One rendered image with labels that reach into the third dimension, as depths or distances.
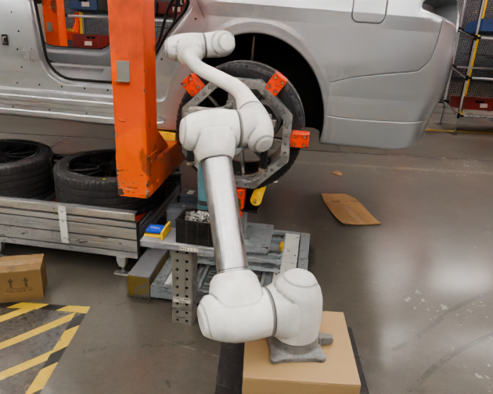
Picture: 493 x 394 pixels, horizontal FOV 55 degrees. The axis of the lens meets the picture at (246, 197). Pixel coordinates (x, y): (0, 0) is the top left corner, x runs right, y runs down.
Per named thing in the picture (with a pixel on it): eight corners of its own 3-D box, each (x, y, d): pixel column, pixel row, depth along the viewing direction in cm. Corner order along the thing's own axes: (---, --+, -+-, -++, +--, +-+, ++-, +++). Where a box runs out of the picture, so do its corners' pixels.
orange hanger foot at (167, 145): (185, 159, 299) (185, 105, 286) (159, 188, 251) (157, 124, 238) (160, 157, 301) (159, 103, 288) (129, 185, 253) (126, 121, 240)
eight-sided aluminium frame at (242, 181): (286, 188, 245) (296, 80, 224) (286, 192, 239) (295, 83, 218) (185, 177, 252) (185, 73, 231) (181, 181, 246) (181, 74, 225)
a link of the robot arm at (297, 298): (328, 342, 151) (336, 284, 143) (275, 352, 146) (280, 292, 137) (307, 312, 166) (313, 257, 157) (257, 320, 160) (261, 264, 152)
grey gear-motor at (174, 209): (212, 233, 303) (214, 181, 290) (196, 266, 264) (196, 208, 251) (185, 230, 305) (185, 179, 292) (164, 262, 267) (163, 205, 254)
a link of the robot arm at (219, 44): (229, 31, 206) (199, 34, 203) (237, 26, 191) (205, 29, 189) (232, 57, 209) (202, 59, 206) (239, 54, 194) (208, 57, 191)
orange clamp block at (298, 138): (290, 143, 237) (308, 145, 236) (289, 147, 230) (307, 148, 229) (291, 129, 235) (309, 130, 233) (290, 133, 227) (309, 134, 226)
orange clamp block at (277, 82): (276, 94, 229) (288, 80, 226) (275, 97, 222) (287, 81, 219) (265, 84, 229) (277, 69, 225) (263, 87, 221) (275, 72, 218)
